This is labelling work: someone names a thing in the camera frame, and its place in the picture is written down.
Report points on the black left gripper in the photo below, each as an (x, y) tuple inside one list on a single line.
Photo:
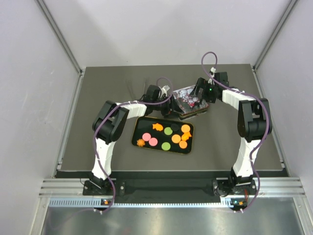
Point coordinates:
[(173, 106)]

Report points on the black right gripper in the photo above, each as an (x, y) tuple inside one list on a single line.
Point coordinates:
[(203, 83)]

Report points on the gold tin lid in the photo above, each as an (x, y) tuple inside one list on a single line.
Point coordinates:
[(186, 102)]

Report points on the dark square cookie tin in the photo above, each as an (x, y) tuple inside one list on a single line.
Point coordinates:
[(192, 113)]

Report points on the metal serving tongs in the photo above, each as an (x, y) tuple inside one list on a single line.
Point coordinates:
[(137, 90)]

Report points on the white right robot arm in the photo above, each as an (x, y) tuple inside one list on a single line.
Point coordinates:
[(253, 123)]

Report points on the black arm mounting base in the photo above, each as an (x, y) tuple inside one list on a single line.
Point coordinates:
[(150, 187)]

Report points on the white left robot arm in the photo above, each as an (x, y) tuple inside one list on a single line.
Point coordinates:
[(109, 125)]

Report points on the black round cookie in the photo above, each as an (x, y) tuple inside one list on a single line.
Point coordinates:
[(174, 127)]

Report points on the green round cookie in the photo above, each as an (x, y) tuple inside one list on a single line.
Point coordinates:
[(166, 146), (168, 131)]

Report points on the round orange cookie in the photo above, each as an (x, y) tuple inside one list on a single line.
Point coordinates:
[(183, 144), (185, 128), (176, 138)]

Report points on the black rectangular cookie tray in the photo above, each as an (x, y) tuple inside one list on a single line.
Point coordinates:
[(145, 125)]

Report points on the pink round cookie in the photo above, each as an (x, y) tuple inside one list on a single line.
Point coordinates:
[(146, 136), (153, 141)]

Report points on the orange star flower cookie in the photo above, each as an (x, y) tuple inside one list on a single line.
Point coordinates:
[(140, 142)]

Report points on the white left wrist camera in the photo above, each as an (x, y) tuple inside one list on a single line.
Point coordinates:
[(164, 91)]

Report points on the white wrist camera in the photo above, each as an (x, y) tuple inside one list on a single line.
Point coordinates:
[(164, 91), (212, 72)]

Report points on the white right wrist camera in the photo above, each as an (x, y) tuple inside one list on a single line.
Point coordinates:
[(212, 72)]

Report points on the right aluminium frame post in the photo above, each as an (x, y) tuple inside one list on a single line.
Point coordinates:
[(275, 33)]

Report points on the aluminium frame post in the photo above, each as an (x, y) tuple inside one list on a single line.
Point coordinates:
[(59, 35), (275, 33)]

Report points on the grey slotted cable duct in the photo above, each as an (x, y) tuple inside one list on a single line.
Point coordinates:
[(104, 203)]

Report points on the left aluminium frame post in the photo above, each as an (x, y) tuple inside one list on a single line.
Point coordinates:
[(59, 35)]

